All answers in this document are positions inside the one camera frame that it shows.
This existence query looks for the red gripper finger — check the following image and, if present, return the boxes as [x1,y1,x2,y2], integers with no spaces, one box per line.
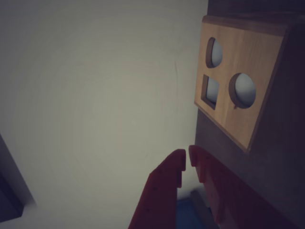
[128,149,186,229]
[188,145,297,229]

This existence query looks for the wooden shape sorter box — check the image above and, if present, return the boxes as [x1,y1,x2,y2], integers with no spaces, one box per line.
[193,14,293,153]

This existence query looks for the blue ribbed plastic crate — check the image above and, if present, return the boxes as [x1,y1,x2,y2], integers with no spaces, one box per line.
[176,198,212,229]

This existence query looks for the dark grey cabinet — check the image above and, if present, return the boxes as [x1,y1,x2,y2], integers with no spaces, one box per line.
[0,133,38,221]

